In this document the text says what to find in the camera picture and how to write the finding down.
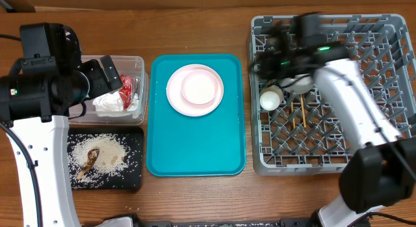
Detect grey dishwasher rack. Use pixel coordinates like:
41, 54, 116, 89
250, 14, 415, 176

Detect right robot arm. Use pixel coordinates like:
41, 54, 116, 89
248, 12, 415, 226

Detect pink bowl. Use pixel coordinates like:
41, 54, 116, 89
181, 70, 218, 105

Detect pink plate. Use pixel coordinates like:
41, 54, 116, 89
166, 64, 224, 117

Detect teal serving tray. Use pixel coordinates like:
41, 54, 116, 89
146, 54, 246, 177

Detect clear plastic bin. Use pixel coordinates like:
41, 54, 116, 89
69, 55, 148, 126

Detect rice and food scraps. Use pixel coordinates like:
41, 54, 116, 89
67, 133, 143, 189

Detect black plastic tray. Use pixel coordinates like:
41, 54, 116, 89
66, 126, 145, 191

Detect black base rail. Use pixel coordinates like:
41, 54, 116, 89
121, 214, 309, 227

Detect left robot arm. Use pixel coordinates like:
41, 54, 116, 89
1, 23, 123, 226

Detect wooden chopstick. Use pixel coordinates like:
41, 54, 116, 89
300, 94, 307, 128
291, 101, 296, 130

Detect cream paper cup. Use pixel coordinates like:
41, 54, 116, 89
259, 85, 283, 111

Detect white napkin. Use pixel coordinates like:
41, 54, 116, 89
92, 92, 139, 117

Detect grey bowl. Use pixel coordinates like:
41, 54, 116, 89
279, 74, 314, 94

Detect red snack wrapper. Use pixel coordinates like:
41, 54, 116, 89
119, 74, 134, 111

